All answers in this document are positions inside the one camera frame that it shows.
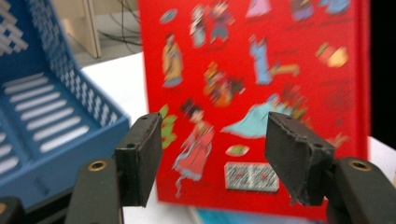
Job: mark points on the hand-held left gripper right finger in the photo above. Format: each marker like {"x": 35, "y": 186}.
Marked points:
{"x": 299, "y": 161}

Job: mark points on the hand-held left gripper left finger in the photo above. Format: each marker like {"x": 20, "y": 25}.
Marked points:
{"x": 137, "y": 161}

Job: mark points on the blue plastic file rack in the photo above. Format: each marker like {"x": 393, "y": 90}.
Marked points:
{"x": 46, "y": 155}

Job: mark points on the red hardcover book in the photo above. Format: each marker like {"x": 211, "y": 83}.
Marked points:
{"x": 243, "y": 53}

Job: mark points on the black curtain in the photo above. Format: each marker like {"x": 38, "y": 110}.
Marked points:
{"x": 384, "y": 62}

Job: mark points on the beige wooden desk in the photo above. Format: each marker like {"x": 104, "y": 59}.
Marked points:
{"x": 90, "y": 28}

